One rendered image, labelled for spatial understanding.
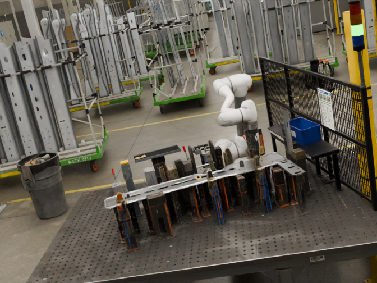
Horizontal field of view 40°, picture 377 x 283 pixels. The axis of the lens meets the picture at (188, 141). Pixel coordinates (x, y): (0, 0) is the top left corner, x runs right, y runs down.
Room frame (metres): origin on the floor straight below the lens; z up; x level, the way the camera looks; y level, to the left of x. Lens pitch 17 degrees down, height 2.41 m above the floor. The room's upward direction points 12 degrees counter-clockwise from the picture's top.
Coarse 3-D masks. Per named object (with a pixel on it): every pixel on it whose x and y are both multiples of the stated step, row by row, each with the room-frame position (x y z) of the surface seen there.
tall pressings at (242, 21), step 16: (240, 0) 10.46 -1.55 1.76; (256, 0) 10.40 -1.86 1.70; (272, 0) 10.57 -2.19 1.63; (288, 0) 10.51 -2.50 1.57; (304, 0) 10.46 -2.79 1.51; (240, 16) 10.45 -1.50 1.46; (256, 16) 10.40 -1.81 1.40; (288, 16) 10.76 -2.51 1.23; (304, 16) 10.47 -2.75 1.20; (240, 32) 10.46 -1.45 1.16; (256, 32) 10.39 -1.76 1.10; (272, 32) 10.56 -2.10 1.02; (288, 32) 10.50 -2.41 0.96; (304, 32) 10.45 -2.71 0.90; (240, 48) 10.38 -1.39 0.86; (256, 48) 10.33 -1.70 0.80; (272, 48) 10.49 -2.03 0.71; (288, 48) 10.48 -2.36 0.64; (304, 48) 10.44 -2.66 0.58
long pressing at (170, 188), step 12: (264, 156) 3.76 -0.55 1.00; (276, 156) 3.71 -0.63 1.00; (228, 168) 3.66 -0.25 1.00; (240, 168) 3.61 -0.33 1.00; (252, 168) 3.56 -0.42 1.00; (180, 180) 3.63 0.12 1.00; (204, 180) 3.53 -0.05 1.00; (132, 192) 3.60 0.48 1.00; (144, 192) 3.55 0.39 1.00; (156, 192) 3.50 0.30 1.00; (168, 192) 3.47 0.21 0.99; (108, 204) 3.46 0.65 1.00
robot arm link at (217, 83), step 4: (216, 80) 4.23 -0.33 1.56; (220, 80) 4.21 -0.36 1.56; (224, 80) 4.18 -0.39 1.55; (228, 80) 4.18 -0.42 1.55; (216, 84) 4.17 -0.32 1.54; (220, 84) 4.14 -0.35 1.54; (224, 84) 4.13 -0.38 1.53; (228, 84) 4.15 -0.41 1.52; (216, 88) 4.15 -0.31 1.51; (216, 92) 4.16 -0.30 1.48
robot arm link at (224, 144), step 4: (220, 140) 4.33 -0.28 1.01; (224, 140) 4.30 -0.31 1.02; (228, 140) 4.31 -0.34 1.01; (216, 144) 4.31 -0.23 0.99; (220, 144) 4.27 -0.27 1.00; (224, 144) 4.26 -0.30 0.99; (228, 144) 4.27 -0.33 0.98; (232, 144) 4.30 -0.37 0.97; (224, 148) 4.25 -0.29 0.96; (228, 148) 4.25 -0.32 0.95; (232, 148) 4.27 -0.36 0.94; (236, 148) 4.28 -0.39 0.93; (232, 152) 4.26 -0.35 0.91; (236, 152) 4.27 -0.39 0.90; (232, 156) 4.25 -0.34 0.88; (236, 156) 4.27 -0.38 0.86; (224, 164) 4.24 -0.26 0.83
